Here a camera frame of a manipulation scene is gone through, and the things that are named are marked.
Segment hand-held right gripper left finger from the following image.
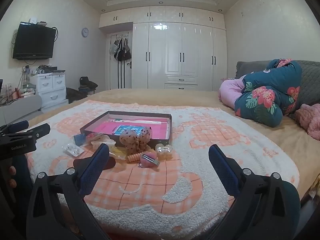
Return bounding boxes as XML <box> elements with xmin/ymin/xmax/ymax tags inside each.
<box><xmin>26</xmin><ymin>144</ymin><xmax>110</xmax><ymax>240</ymax></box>

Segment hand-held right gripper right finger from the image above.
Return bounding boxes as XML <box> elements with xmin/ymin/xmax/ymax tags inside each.
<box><xmin>207</xmin><ymin>144</ymin><xmax>301</xmax><ymax>240</ymax></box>

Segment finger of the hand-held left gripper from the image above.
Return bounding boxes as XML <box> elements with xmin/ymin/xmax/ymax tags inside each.
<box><xmin>0</xmin><ymin>124</ymin><xmax>51</xmax><ymax>159</ymax></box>
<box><xmin>0</xmin><ymin>120</ymin><xmax>29</xmax><ymax>134</ymax></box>

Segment dark red oval hair clip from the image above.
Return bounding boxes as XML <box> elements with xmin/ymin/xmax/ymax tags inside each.
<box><xmin>73</xmin><ymin>156</ymin><xmax>116</xmax><ymax>173</ymax></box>

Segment white hair claw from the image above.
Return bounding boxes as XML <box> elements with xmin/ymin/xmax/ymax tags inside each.
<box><xmin>90</xmin><ymin>134</ymin><xmax>117</xmax><ymax>151</ymax></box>

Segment yellow hair clip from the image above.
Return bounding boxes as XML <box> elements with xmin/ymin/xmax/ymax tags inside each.
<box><xmin>109</xmin><ymin>147</ymin><xmax>127</xmax><ymax>161</ymax></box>

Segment clear plastic earring bag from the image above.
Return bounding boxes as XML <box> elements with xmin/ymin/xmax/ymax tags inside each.
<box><xmin>62</xmin><ymin>142</ymin><xmax>85</xmax><ymax>157</ymax></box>

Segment orange spiral hair tie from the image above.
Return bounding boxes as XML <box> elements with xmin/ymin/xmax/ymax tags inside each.
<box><xmin>126</xmin><ymin>152</ymin><xmax>143</xmax><ymax>165</ymax></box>

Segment polka-dot bow hair tie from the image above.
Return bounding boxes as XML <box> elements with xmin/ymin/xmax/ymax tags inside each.
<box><xmin>119</xmin><ymin>127</ymin><xmax>153</xmax><ymax>154</ymax></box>

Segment pink fluffy hair clip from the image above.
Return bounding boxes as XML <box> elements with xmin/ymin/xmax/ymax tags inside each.
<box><xmin>138</xmin><ymin>151</ymin><xmax>161</xmax><ymax>168</ymax></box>

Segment dark shallow cardboard box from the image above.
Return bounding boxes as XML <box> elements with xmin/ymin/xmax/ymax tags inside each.
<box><xmin>80</xmin><ymin>110</ymin><xmax>173</xmax><ymax>141</ymax></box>

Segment person's left hand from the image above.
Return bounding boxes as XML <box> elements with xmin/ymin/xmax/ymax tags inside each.
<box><xmin>9</xmin><ymin>166</ymin><xmax>17</xmax><ymax>188</ymax></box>

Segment small blue card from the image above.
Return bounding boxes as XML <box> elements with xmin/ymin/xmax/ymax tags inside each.
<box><xmin>73</xmin><ymin>133</ymin><xmax>87</xmax><ymax>147</ymax></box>

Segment white drawer cabinet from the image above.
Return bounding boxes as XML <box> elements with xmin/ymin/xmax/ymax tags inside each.
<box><xmin>36</xmin><ymin>72</ymin><xmax>69</xmax><ymax>109</ymax></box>

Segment pearl hair clip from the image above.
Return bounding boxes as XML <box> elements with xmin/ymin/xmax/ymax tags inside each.
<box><xmin>155</xmin><ymin>143</ymin><xmax>173</xmax><ymax>160</ymax></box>

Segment dark cloth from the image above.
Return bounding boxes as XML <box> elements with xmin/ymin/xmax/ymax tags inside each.
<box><xmin>66</xmin><ymin>87</ymin><xmax>88</xmax><ymax>103</ymax></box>

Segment orange and white printed blanket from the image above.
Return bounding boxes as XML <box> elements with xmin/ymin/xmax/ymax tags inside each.
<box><xmin>25</xmin><ymin>100</ymin><xmax>300</xmax><ymax>239</ymax></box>

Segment pink quilt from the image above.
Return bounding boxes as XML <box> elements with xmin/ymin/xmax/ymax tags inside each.
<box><xmin>218</xmin><ymin>78</ymin><xmax>247</xmax><ymax>109</ymax></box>

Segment black clothes pile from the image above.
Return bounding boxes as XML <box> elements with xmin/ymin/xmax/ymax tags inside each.
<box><xmin>78</xmin><ymin>76</ymin><xmax>99</xmax><ymax>92</ymax></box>

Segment teal floral quilt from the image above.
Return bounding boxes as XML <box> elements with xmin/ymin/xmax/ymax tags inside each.
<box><xmin>234</xmin><ymin>58</ymin><xmax>303</xmax><ymax>128</ymax></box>

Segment white door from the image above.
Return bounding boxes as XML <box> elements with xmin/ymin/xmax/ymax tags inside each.
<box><xmin>106</xmin><ymin>31</ymin><xmax>133</xmax><ymax>90</ymax></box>

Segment bed with tan sheet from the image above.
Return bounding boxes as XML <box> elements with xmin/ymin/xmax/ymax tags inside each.
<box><xmin>28</xmin><ymin>88</ymin><xmax>320</xmax><ymax>205</ymax></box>

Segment pink fluffy cloth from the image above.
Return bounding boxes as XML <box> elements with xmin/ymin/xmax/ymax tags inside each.
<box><xmin>294</xmin><ymin>103</ymin><xmax>320</xmax><ymax>141</ymax></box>

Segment hanging bags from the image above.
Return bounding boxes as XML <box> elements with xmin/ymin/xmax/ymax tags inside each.
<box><xmin>110</xmin><ymin>37</ymin><xmax>132</xmax><ymax>62</ymax></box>

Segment white wardrobe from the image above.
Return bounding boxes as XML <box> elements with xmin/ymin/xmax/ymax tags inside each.
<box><xmin>99</xmin><ymin>6</ymin><xmax>228</xmax><ymax>92</ymax></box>

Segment grey headboard cushion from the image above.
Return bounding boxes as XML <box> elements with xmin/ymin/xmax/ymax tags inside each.
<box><xmin>235</xmin><ymin>60</ymin><xmax>320</xmax><ymax>117</ymax></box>

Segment black wall television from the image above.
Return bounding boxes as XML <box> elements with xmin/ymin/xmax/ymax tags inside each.
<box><xmin>12</xmin><ymin>22</ymin><xmax>56</xmax><ymax>60</ymax></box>

